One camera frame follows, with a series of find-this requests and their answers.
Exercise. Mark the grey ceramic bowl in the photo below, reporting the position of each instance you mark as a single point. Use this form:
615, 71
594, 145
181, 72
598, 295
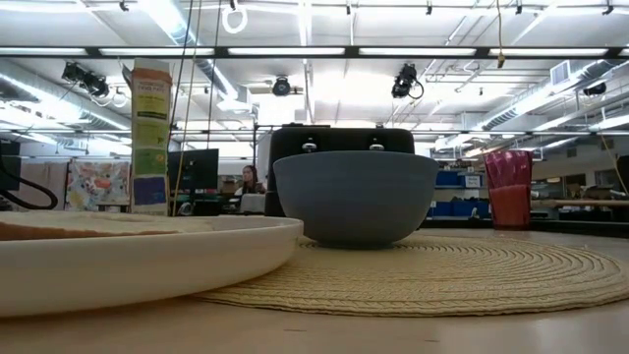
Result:
354, 196

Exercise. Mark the round woven straw placemat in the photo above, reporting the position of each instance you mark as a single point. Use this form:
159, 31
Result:
442, 280

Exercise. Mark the Panda Puffs cereal box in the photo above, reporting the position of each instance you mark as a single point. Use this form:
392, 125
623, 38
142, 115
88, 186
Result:
150, 147

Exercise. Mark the white ceramic plate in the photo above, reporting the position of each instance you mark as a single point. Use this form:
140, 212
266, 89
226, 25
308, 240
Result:
147, 270

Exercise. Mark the red translucent plastic cup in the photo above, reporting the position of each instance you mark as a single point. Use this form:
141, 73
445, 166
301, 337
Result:
508, 196

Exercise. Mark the toast slice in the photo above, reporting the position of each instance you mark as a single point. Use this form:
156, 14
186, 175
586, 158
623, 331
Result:
74, 227

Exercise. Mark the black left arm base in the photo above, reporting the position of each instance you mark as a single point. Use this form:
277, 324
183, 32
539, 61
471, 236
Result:
9, 164

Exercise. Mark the black four-slot toaster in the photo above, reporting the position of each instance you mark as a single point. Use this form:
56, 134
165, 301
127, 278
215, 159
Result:
295, 140

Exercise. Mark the person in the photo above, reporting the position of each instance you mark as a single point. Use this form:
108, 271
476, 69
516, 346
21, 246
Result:
249, 178

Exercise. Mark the cardboard box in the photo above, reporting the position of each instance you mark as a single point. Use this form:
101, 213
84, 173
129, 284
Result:
230, 187

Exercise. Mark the black ceiling spotlight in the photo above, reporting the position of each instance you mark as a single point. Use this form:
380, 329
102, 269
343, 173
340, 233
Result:
281, 87
404, 81
96, 86
73, 72
594, 89

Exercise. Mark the black computer monitor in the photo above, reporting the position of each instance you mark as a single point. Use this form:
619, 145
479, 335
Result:
196, 169

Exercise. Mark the black overhead light bar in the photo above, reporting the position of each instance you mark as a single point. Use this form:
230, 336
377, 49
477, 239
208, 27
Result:
351, 51

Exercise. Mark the blue storage bin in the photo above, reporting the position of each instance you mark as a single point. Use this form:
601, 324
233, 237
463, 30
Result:
448, 178
454, 209

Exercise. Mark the floral patterned cloth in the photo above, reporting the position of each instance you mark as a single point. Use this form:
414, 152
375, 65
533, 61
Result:
96, 184

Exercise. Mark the wooden workbench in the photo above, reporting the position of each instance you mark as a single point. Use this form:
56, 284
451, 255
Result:
580, 202

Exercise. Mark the pink fabric panel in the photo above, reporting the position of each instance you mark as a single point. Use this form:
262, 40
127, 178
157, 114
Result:
44, 184

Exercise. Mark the silver ventilation duct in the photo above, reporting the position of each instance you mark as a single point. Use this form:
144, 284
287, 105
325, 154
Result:
531, 105
49, 93

